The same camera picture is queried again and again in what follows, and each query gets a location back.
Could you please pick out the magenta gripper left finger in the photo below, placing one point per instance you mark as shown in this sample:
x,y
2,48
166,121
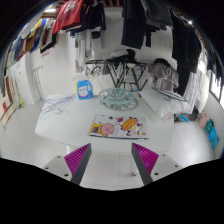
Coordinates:
x,y
77,162

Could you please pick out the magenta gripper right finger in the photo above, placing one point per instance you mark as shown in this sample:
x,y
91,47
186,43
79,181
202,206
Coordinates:
x,y
145,160

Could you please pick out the cartoon printed towel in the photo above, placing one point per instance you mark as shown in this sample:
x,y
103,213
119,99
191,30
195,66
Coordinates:
x,y
123,127

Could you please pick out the pink bag on floor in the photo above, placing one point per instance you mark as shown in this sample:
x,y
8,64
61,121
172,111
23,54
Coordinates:
x,y
203,120

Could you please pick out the blue detergent bottle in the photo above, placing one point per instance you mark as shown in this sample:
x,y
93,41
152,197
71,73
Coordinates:
x,y
84,89

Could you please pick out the grey clothes pile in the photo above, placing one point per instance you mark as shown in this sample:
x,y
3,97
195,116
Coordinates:
x,y
161,75

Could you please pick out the black folding drying rack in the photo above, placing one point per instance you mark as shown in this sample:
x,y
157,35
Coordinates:
x,y
122,74

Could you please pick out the black hanging garment right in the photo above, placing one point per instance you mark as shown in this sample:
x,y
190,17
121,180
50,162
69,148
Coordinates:
x,y
186,50

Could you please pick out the black hanging garment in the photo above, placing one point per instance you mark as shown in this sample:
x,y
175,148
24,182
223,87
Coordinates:
x,y
134,24
186,50

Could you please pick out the black hanging garment centre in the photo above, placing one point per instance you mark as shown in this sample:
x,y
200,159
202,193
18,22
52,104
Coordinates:
x,y
134,24

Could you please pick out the row of hanging clothes left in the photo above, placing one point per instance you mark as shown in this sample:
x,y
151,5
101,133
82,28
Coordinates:
x,y
38,37

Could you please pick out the red hanging shirt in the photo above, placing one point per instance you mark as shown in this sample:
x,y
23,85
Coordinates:
x,y
68,15

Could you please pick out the pile of wire hangers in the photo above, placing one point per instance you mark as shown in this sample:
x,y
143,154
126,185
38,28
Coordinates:
x,y
58,105

